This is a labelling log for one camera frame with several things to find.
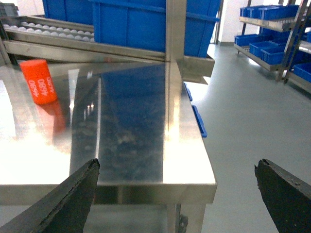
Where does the large blue plastic bin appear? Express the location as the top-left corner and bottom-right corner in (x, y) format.
(91, 0), (221, 58)

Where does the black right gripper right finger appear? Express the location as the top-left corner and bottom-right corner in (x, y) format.
(254, 159), (311, 233)

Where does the steel shelf with blue bins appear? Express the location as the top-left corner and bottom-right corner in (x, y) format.
(234, 0), (311, 92)

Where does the steel roller rack frame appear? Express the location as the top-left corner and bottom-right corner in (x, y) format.
(0, 0), (216, 84)

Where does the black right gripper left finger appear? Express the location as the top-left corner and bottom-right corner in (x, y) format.
(0, 159), (100, 233)

